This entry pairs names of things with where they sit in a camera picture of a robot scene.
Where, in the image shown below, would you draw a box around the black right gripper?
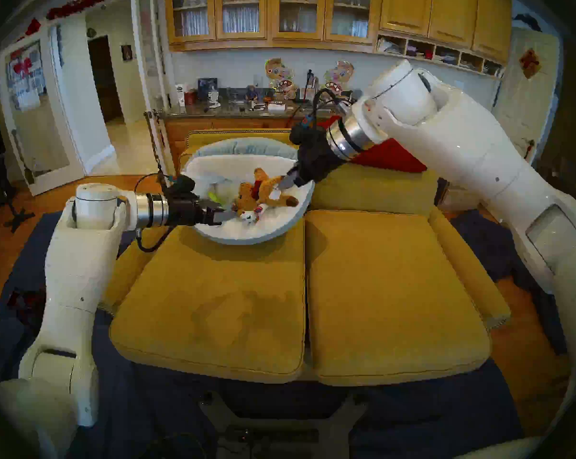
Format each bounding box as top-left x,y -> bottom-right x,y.
277,137 -> 346,191

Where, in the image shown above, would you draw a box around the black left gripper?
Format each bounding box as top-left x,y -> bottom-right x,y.
166,197 -> 239,227

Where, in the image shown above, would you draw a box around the brown reindeer plush toy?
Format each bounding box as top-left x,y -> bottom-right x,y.
233,168 -> 299,219

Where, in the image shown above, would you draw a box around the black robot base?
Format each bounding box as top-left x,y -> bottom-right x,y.
199,391 -> 367,459

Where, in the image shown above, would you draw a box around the white and blue dog bed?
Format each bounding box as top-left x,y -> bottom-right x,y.
180,138 -> 316,245

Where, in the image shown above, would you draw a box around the yellow back cushion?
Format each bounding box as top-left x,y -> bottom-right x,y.
312,164 -> 440,218

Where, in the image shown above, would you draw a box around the granite counter with wood base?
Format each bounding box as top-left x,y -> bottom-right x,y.
159,99 -> 346,176

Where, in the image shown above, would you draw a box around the red blanket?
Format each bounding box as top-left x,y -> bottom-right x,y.
317,116 -> 428,173

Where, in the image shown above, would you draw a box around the yellow sofa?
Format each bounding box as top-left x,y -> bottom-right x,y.
99,128 -> 512,387

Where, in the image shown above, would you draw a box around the white glass french door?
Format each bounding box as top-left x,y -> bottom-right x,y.
0,25 -> 85,197
131,0 -> 176,196

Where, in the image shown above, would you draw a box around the wooden drawer cabinet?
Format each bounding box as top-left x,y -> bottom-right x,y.
443,186 -> 489,212

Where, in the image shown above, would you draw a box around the long hanging shoehorn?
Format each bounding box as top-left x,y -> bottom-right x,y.
11,128 -> 36,185

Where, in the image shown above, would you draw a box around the blue floor cloth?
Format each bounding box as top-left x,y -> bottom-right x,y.
0,209 -> 525,459

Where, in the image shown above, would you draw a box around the dark blue blanket heap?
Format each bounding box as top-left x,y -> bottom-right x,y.
450,209 -> 571,353

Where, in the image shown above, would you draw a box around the white panel door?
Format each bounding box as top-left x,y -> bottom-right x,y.
491,27 -> 560,162

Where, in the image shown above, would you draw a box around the red tinsel garland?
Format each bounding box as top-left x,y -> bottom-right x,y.
45,0 -> 131,22

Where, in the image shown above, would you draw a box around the red diamond door ornament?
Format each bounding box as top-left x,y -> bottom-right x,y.
518,47 -> 542,79

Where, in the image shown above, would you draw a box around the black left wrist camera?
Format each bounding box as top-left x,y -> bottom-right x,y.
168,175 -> 196,198

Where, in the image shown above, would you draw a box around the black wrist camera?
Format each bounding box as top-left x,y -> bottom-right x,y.
289,120 -> 319,145
168,175 -> 196,198

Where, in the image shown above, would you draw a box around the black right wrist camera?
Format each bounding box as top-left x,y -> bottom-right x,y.
289,120 -> 319,145

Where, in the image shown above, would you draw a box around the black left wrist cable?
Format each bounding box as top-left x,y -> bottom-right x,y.
134,173 -> 174,253

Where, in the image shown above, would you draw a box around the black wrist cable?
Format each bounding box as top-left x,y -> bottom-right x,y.
134,173 -> 174,253
312,87 -> 353,124

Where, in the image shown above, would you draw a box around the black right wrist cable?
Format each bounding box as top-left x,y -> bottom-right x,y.
312,87 -> 353,124

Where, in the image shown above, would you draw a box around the hanging door bell strap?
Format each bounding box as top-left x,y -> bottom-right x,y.
143,110 -> 170,181

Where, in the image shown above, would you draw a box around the cartoon child wall decoration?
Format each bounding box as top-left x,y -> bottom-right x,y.
264,57 -> 297,100
322,60 -> 355,95

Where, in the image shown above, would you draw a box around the wooden wall cabinets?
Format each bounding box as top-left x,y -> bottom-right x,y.
165,0 -> 513,79

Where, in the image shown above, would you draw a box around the black and red cable reel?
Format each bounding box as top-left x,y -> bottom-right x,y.
7,288 -> 47,325

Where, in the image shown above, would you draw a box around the black wall decoration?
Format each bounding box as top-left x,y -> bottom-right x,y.
512,12 -> 542,32

